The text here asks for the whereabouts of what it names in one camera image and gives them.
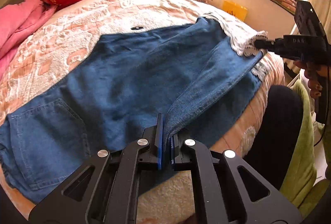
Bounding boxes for yellow box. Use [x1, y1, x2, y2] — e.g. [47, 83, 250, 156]
[222, 1, 247, 21]

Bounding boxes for green sleeve right forearm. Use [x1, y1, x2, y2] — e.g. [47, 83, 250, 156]
[280, 80, 330, 218]

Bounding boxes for blue jeans with lace hem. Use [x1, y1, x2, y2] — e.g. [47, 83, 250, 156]
[1, 17, 263, 203]

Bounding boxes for peach white patterned bedspread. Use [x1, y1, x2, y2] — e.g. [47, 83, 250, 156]
[1, 0, 284, 218]

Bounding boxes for right hand painted nails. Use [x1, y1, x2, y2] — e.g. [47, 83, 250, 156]
[294, 61, 330, 99]

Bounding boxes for pink folded duvet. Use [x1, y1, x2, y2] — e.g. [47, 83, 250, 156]
[0, 0, 57, 75]

